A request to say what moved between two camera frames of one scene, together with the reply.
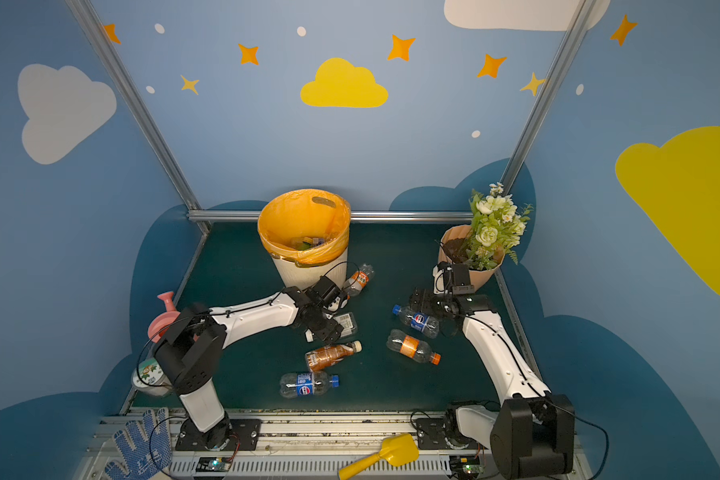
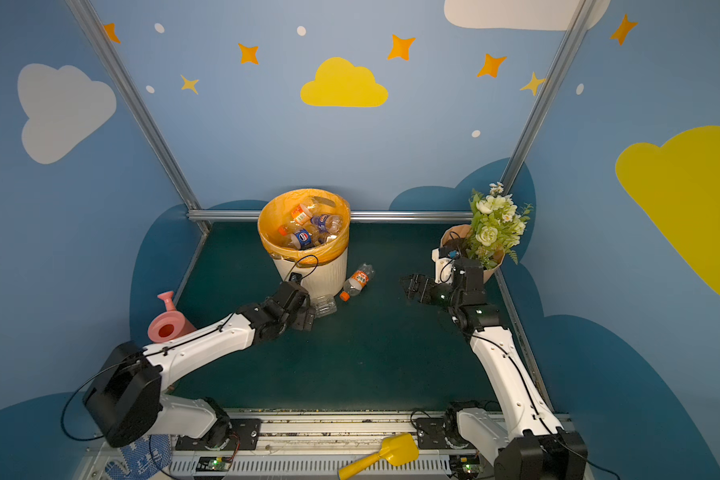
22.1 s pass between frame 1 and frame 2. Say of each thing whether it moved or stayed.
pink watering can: stayed
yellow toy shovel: stayed
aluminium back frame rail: stayed
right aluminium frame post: stayed
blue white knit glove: stayed
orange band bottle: moved
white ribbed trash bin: stayed
